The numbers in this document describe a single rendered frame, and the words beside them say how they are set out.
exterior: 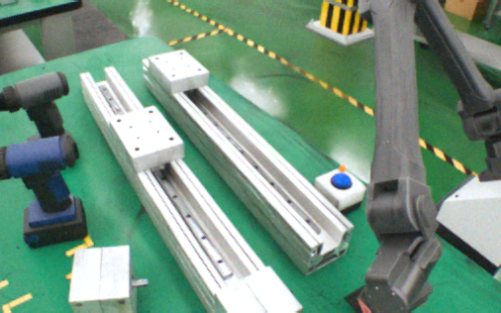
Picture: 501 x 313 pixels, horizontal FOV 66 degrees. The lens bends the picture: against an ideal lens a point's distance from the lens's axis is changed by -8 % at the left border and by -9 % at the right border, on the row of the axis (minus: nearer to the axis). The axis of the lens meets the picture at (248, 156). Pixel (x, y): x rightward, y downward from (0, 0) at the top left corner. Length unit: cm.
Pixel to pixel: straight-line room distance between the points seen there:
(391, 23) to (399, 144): 20
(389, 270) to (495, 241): 44
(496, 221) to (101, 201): 81
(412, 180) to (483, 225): 40
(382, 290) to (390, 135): 20
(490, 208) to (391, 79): 39
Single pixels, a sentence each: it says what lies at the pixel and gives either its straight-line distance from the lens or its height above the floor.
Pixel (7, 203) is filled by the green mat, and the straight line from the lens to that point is 100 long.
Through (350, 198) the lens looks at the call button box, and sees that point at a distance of 88.
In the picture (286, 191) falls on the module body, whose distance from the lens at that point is 87.
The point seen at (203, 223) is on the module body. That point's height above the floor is 82.
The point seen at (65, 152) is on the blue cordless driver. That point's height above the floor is 98.
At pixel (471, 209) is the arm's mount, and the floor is 86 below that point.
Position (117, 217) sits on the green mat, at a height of 78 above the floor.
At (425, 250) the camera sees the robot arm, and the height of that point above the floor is 101.
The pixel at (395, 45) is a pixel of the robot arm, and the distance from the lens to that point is 65.
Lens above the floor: 142
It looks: 39 degrees down
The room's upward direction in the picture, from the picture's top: 4 degrees clockwise
